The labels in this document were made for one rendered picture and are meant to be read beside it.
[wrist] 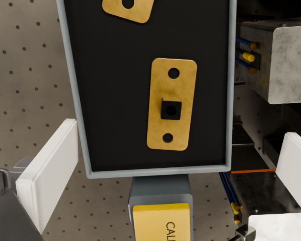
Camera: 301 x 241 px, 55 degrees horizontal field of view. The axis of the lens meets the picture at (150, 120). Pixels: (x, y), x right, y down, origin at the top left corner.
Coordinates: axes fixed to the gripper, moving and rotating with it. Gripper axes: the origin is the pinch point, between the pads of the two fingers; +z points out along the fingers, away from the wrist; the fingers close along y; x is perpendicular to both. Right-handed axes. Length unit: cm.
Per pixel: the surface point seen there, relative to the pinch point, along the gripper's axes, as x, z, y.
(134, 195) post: -11.2, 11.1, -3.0
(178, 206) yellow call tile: -11.1, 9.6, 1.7
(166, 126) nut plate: -1.8, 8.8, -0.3
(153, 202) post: -11.8, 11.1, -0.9
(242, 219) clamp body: -22.2, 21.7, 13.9
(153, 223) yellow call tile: -13.0, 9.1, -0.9
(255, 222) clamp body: -20.3, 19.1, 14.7
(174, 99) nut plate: 0.9, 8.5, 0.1
